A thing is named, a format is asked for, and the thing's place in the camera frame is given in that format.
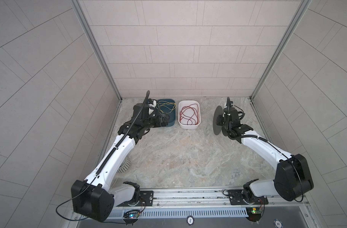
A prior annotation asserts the grey perforated cable spool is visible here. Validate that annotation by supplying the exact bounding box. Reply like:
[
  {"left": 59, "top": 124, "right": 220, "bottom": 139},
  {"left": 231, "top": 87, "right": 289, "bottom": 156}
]
[{"left": 212, "top": 106, "right": 223, "bottom": 135}]

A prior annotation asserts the red cable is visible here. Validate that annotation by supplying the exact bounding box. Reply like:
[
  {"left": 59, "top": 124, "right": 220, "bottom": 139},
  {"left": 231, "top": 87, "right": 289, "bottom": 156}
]
[{"left": 179, "top": 103, "right": 200, "bottom": 126}]

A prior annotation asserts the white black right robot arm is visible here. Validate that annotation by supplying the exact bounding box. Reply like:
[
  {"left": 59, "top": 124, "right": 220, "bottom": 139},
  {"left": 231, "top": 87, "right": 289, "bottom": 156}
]
[{"left": 213, "top": 99, "right": 314, "bottom": 204}]

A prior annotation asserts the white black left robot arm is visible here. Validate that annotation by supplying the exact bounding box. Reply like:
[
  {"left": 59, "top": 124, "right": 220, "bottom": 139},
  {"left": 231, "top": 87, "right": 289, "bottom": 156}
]
[{"left": 71, "top": 92, "right": 170, "bottom": 222}]

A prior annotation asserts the dark teal plastic tray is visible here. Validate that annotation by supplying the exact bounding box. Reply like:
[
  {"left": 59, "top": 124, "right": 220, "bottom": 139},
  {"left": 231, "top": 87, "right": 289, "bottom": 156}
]
[{"left": 157, "top": 98, "right": 176, "bottom": 127}]

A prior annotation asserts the white plastic tray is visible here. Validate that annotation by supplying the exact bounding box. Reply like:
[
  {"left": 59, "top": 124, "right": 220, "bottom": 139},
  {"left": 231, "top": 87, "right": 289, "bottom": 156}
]
[{"left": 178, "top": 100, "right": 201, "bottom": 129}]

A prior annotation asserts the ribbed grey ceramic cup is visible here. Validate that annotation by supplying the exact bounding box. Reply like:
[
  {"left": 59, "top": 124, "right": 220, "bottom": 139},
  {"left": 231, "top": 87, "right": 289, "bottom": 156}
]
[{"left": 117, "top": 156, "right": 131, "bottom": 173}]

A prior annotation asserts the right green circuit board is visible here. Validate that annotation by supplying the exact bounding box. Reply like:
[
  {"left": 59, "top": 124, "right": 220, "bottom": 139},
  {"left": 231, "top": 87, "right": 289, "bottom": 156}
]
[{"left": 246, "top": 207, "right": 263, "bottom": 222}]

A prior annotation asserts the green circuit board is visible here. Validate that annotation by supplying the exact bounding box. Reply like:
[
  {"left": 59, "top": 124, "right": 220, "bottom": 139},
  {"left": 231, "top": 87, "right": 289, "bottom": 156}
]
[
  {"left": 246, "top": 207, "right": 263, "bottom": 222},
  {"left": 123, "top": 210, "right": 141, "bottom": 219}
]

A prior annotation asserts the left green circuit board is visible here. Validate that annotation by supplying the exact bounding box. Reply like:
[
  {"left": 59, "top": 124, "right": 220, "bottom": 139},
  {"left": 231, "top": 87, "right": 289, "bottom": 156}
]
[{"left": 123, "top": 210, "right": 141, "bottom": 219}]

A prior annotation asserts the yellow cable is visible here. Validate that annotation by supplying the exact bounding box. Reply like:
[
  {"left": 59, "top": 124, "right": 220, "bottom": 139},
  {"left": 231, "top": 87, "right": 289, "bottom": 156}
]
[{"left": 157, "top": 100, "right": 177, "bottom": 115}]

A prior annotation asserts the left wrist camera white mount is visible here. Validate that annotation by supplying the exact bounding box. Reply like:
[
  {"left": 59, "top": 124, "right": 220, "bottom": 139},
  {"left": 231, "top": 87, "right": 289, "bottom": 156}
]
[{"left": 147, "top": 98, "right": 157, "bottom": 109}]

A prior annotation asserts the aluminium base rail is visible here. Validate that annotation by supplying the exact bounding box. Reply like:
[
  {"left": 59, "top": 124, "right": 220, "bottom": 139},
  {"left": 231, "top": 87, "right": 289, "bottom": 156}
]
[{"left": 104, "top": 188, "right": 310, "bottom": 222}]

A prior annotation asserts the aluminium corner wall profile right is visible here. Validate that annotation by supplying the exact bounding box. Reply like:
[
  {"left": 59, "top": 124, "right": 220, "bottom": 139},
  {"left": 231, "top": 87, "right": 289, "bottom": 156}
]
[{"left": 250, "top": 0, "right": 312, "bottom": 101}]

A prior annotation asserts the aluminium corner wall profile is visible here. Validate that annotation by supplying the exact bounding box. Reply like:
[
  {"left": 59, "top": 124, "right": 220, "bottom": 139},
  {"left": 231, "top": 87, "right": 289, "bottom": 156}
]
[
  {"left": 250, "top": 0, "right": 312, "bottom": 101},
  {"left": 71, "top": 0, "right": 122, "bottom": 103}
]

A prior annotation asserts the aluminium corner wall profile left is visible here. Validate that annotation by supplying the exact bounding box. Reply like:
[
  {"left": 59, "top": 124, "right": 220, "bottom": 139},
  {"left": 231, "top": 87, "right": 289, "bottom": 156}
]
[{"left": 71, "top": 0, "right": 122, "bottom": 103}]

